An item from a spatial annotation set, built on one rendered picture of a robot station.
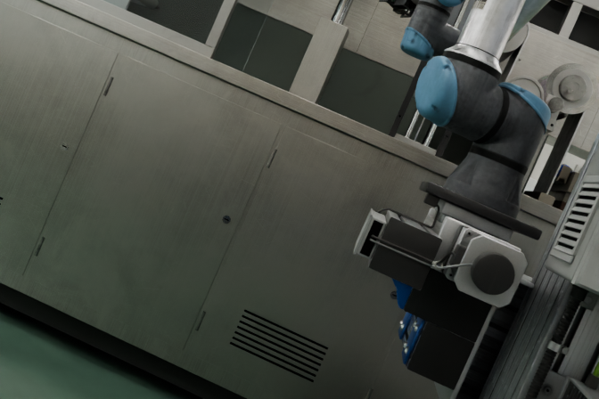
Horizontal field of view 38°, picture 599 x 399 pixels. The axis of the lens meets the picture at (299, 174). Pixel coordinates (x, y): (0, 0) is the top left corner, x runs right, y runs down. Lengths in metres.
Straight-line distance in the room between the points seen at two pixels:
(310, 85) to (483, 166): 1.09
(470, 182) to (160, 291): 1.05
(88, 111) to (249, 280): 0.64
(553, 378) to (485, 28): 0.64
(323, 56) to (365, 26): 0.32
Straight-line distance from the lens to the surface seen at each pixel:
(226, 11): 2.42
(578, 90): 2.61
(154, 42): 2.38
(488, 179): 1.64
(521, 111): 1.66
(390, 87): 2.91
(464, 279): 1.26
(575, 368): 1.38
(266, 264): 2.33
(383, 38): 2.93
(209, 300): 2.37
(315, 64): 2.66
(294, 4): 2.96
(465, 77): 1.60
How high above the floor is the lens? 0.79
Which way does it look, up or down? 2 degrees down
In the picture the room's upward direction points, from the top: 24 degrees clockwise
